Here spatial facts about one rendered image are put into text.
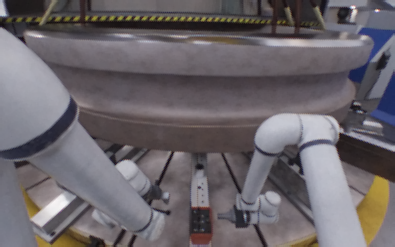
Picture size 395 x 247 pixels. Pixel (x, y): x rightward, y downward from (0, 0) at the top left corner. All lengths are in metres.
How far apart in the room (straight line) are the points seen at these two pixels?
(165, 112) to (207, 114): 0.35
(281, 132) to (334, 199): 0.25
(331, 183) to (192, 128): 1.11
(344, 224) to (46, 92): 0.71
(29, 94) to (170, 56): 1.20
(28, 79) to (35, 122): 0.05
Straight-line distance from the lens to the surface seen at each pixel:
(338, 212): 0.70
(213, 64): 1.41
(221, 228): 1.90
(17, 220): 0.51
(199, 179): 1.72
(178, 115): 1.65
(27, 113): 0.28
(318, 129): 0.79
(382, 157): 3.06
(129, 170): 0.74
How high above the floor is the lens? 1.89
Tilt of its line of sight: 29 degrees down
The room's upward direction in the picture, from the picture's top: 2 degrees clockwise
